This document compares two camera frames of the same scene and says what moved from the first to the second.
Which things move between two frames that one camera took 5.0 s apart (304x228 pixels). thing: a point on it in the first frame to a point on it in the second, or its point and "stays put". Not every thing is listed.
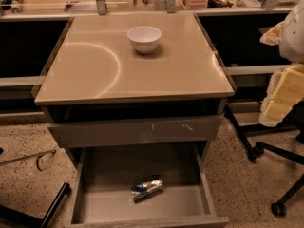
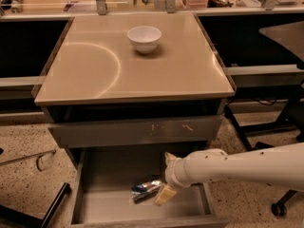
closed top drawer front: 137,132 stays put
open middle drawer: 103,195 stays put
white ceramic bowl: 144,38 stays put
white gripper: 293,40 to 171,172
